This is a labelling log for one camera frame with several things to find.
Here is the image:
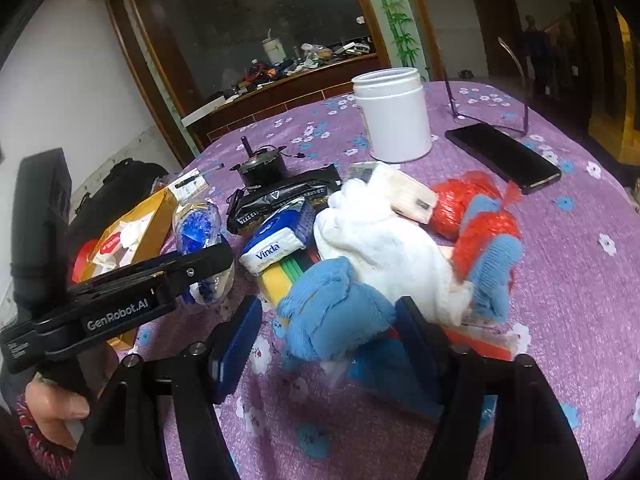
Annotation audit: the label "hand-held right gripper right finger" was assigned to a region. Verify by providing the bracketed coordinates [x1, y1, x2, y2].
[395, 296, 588, 480]

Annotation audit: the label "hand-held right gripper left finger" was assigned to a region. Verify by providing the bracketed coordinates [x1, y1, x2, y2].
[67, 296, 263, 480]

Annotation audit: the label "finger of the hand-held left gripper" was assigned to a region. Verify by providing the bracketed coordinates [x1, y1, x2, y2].
[65, 242, 236, 311]

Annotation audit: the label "clear plastic bag blue contents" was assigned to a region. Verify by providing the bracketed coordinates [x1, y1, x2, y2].
[172, 201, 236, 306]

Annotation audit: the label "yellow box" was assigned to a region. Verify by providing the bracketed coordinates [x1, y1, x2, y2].
[82, 187, 180, 351]

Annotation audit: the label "white blue knit glove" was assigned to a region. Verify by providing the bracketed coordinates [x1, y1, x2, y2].
[277, 162, 476, 361]

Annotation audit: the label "black packet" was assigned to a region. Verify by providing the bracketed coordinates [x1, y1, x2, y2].
[227, 165, 342, 235]

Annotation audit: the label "pink tissue pack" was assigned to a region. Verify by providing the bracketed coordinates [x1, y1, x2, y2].
[347, 161, 439, 224]

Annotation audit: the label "person's left hand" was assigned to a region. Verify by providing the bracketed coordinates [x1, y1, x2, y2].
[25, 375, 92, 453]

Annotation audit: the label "blue packet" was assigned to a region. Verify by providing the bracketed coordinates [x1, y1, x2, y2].
[347, 335, 451, 420]

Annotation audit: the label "orange packet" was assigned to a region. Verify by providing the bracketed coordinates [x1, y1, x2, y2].
[440, 245, 518, 362]

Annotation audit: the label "white packet red label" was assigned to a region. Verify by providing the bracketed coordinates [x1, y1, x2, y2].
[92, 232, 132, 267]

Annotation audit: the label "crumpled white tissue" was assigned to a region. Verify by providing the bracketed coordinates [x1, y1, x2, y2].
[117, 212, 152, 249]

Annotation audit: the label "blue white tissue pack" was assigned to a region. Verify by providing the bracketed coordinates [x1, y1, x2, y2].
[239, 197, 321, 275]

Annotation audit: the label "printed paper leaflet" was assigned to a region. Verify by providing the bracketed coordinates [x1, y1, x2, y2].
[167, 170, 210, 204]

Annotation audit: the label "yellow green packet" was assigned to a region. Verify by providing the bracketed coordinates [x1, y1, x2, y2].
[257, 255, 321, 311]

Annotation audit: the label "black bag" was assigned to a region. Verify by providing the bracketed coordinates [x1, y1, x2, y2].
[67, 158, 171, 243]

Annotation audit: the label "black pen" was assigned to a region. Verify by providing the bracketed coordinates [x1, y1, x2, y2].
[177, 162, 226, 181]

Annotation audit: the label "small electric motor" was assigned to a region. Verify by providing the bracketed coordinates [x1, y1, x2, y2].
[225, 135, 307, 217]

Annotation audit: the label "large red plastic bag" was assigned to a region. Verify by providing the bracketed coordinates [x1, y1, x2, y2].
[430, 171, 501, 240]

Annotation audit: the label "white flat box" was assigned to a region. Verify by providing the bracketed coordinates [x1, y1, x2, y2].
[181, 92, 236, 128]

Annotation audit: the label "purple floral tablecloth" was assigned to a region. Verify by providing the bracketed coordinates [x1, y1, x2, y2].
[120, 80, 640, 480]

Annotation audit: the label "black phone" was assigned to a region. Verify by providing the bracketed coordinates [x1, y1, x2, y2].
[445, 123, 562, 195]

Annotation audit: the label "wooden glass cabinet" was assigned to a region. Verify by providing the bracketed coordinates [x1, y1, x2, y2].
[102, 0, 446, 157]

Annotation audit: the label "white plastic jar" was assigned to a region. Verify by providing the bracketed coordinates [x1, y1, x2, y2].
[351, 67, 433, 163]

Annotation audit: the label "pile of counter clutter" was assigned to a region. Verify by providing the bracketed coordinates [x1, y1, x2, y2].
[222, 40, 373, 97]

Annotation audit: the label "white cup with straw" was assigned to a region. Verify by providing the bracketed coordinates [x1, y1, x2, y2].
[262, 29, 287, 66]

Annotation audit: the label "eyeglasses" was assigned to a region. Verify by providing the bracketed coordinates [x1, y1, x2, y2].
[442, 37, 533, 137]

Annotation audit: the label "wooden stair railing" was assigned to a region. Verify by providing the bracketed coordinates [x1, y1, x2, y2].
[542, 2, 621, 131]

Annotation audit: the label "wooden door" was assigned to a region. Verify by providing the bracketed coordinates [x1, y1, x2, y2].
[466, 0, 526, 78]

